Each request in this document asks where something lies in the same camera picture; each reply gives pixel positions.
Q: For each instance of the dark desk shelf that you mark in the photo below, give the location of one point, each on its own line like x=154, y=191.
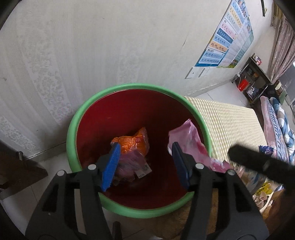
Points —
x=258, y=76

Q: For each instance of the window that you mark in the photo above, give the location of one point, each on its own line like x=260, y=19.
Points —
x=289, y=83

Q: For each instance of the blue white checked quilt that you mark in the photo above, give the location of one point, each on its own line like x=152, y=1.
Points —
x=284, y=124

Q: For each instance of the red bag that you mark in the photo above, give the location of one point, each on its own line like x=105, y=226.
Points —
x=244, y=84

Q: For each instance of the light blue wrapper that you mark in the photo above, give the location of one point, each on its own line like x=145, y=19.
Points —
x=253, y=178

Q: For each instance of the pink patterned curtain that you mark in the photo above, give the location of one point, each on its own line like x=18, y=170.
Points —
x=282, y=46

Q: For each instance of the pale purple wrapper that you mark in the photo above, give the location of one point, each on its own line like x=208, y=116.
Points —
x=129, y=166

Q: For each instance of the red bin with green rim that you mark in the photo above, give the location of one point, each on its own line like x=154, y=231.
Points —
x=138, y=110

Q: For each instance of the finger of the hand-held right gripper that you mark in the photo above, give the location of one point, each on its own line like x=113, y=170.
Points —
x=253, y=161

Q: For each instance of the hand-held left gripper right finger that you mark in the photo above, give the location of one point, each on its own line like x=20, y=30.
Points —
x=182, y=168

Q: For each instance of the blue snack wrapper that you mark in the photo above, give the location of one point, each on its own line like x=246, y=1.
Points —
x=266, y=150

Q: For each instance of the white blank wall plate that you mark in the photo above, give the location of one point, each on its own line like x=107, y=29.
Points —
x=192, y=73

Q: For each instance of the orange plastic wrapper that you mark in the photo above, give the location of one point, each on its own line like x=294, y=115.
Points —
x=133, y=143

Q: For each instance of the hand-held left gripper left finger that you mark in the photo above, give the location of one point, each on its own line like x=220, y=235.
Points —
x=110, y=166

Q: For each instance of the yellow checkered table cloth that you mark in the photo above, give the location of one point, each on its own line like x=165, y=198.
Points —
x=225, y=124

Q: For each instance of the pink plastic wrapper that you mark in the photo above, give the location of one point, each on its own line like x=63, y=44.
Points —
x=191, y=138

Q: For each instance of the small red white box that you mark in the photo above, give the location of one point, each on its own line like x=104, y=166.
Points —
x=258, y=60

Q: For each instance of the rainbow letter wall poster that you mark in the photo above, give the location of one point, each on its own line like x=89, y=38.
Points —
x=221, y=41

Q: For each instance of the pale grid wall poster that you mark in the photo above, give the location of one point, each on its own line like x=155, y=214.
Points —
x=239, y=52

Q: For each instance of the black wall strip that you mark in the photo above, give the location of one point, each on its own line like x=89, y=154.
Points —
x=263, y=8

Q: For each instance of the long yellow wrapper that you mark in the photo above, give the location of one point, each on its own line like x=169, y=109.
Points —
x=262, y=190

